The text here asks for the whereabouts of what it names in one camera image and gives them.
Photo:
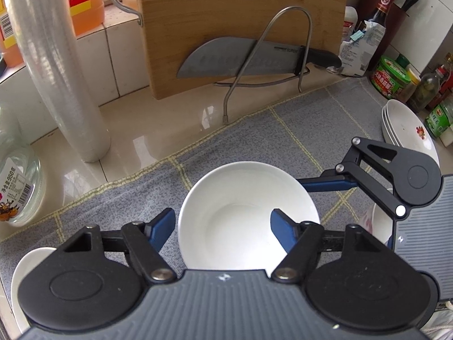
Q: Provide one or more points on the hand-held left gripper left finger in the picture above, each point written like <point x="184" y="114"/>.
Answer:
<point x="161" y="228"/>

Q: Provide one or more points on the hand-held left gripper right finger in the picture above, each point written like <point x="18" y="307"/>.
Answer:
<point x="283" y="230"/>

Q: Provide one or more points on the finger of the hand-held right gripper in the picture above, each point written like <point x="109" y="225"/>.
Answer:
<point x="329" y="185"/>

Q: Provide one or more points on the white bowl with pink flowers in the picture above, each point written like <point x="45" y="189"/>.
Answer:
<point x="30" y="262"/>
<point x="382" y="225"/>

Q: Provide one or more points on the plain white bowl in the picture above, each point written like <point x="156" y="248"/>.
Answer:
<point x="230" y="198"/>

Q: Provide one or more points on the grey and teal checked towel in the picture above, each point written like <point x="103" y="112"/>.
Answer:
<point x="283" y="131"/>

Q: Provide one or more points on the person's white jacket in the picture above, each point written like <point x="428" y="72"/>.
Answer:
<point x="440" y="326"/>

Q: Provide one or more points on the green-labelled glass jar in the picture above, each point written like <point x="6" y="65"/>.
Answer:
<point x="439" y="118"/>

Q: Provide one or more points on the green-lidded sauce jar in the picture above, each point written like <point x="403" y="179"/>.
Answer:
<point x="389" y="78"/>

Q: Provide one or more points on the yellow-lidded spice jar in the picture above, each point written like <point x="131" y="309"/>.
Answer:
<point x="410" y="85"/>

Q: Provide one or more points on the white printed plastic bag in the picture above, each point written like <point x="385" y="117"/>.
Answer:
<point x="357" y="56"/>

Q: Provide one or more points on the red-capped glass bottle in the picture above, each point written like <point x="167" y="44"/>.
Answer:
<point x="426" y="92"/>

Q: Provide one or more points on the small green-capped bottle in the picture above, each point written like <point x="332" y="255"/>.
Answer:
<point x="402" y="60"/>

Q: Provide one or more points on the glass jar with cartoon label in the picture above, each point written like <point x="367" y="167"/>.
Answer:
<point x="17" y="184"/>

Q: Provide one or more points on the teal binder clip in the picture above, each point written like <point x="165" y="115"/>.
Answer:
<point x="357" y="36"/>

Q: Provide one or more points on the clear bottle with red label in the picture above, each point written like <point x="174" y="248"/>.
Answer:
<point x="446" y="81"/>

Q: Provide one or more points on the red and white bag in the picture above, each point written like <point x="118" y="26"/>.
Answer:
<point x="349" y="21"/>

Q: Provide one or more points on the dark red knife block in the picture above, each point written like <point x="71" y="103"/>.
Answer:
<point x="401" y="24"/>

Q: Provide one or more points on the dark soy sauce bottle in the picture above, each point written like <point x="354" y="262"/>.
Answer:
<point x="384" y="10"/>

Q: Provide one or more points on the tall cling film roll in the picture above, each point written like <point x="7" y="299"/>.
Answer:
<point x="53" y="60"/>

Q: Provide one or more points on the bamboo cutting board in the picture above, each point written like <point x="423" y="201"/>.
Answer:
<point x="212" y="14"/>

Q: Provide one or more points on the large orange oil bottle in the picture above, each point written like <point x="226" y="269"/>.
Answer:
<point x="85" y="7"/>

